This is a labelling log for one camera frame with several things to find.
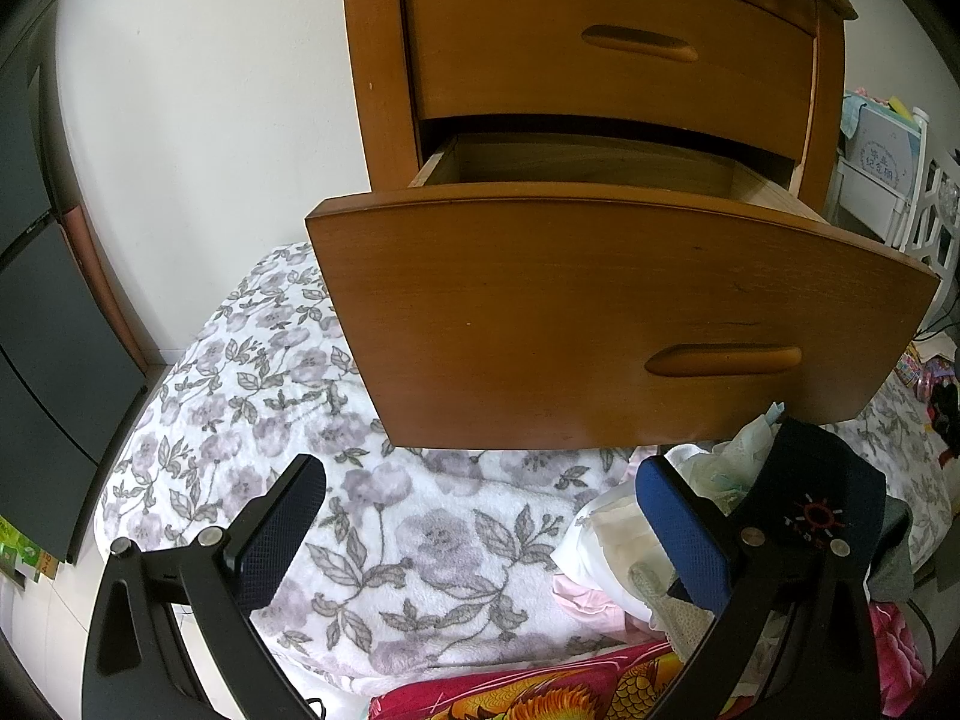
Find pink garment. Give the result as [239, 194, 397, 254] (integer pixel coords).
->
[551, 574, 653, 627]

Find wooden drawer with straight front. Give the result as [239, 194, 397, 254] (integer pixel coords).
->
[401, 0, 818, 132]

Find red printed blanket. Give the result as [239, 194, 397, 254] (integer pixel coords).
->
[367, 600, 935, 720]

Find grey floral blanket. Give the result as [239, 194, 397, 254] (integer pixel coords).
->
[94, 242, 953, 695]

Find colourful toy pile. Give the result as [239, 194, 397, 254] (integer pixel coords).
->
[896, 345, 960, 400]

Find white garment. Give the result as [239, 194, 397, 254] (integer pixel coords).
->
[551, 487, 721, 623]

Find wooden nightstand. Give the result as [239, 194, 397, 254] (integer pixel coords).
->
[339, 0, 858, 241]

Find green packets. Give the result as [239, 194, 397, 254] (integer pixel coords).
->
[0, 514, 61, 582]

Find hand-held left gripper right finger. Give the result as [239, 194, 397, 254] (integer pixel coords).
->
[636, 454, 880, 720]

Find grey knit cloth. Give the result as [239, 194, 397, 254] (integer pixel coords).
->
[630, 562, 721, 661]

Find dark grey garment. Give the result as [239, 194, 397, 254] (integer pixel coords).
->
[862, 495, 916, 605]

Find dark cabinet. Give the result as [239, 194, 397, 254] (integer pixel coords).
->
[0, 30, 170, 563]

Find navy garment with sun print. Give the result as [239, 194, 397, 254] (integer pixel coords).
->
[667, 416, 890, 608]

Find wooden drawer with curved front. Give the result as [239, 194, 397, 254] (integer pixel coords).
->
[305, 131, 942, 455]

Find white storage rack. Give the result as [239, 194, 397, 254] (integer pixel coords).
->
[832, 86, 931, 248]

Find small black object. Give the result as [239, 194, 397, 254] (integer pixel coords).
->
[926, 386, 960, 466]

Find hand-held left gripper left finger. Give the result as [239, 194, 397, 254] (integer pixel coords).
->
[81, 453, 328, 720]

